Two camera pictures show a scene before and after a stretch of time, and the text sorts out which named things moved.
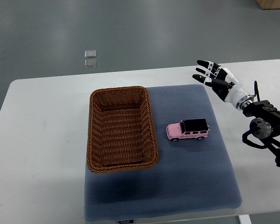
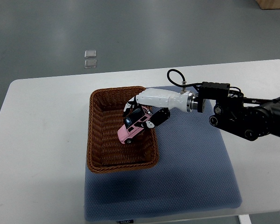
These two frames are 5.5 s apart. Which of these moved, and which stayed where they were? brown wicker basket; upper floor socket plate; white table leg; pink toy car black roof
Moved: pink toy car black roof
Stayed: upper floor socket plate; white table leg; brown wicker basket
